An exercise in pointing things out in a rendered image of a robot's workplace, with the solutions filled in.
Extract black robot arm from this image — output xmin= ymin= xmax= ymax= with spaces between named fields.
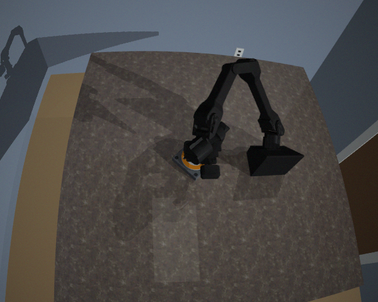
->
xmin=183 ymin=59 xmax=285 ymax=165

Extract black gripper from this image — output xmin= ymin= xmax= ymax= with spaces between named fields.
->
xmin=200 ymin=146 xmax=222 ymax=179

